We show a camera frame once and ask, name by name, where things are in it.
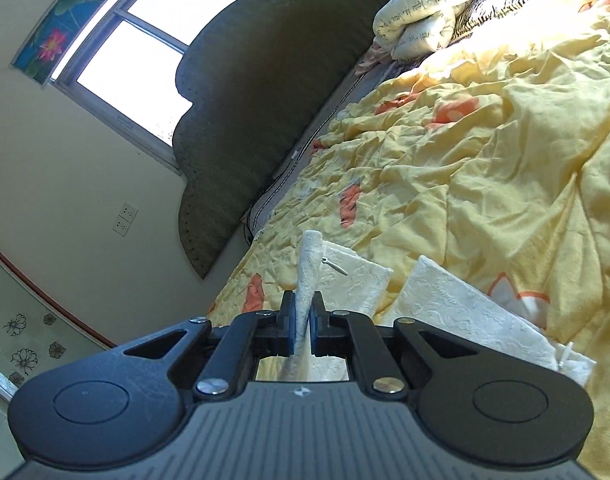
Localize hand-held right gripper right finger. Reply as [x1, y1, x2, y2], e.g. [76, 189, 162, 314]
[309, 292, 486, 398]

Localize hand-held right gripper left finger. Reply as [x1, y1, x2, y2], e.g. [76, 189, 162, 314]
[119, 289, 301, 402]

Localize grey quilted mattress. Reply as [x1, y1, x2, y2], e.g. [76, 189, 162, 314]
[242, 57, 411, 247]

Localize green padded headboard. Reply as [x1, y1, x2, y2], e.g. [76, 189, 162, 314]
[172, 0, 402, 281]

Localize yellow carrot print blanket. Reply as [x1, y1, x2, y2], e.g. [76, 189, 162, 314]
[205, 0, 610, 480]

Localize cream printed folded quilt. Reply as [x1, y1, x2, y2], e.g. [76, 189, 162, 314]
[372, 0, 492, 62]

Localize floral window valance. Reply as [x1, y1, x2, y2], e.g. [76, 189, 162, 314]
[12, 0, 163, 86]

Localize striped patterned pillow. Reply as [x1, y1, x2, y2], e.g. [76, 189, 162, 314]
[450, 0, 603, 43]

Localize window with grey frame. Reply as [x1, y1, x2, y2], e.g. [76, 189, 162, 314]
[49, 0, 265, 177]

